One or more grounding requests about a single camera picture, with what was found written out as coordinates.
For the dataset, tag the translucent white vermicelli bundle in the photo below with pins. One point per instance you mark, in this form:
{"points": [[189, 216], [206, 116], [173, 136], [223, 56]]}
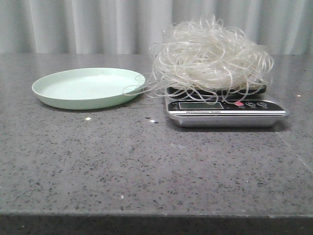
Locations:
{"points": [[205, 61]]}

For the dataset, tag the light green round plate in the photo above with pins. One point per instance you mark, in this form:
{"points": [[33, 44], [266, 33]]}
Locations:
{"points": [[88, 88]]}

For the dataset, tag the white pleated curtain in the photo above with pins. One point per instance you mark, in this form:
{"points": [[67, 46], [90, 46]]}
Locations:
{"points": [[136, 26]]}

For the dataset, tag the silver black kitchen scale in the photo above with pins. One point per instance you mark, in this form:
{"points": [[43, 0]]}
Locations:
{"points": [[243, 108]]}

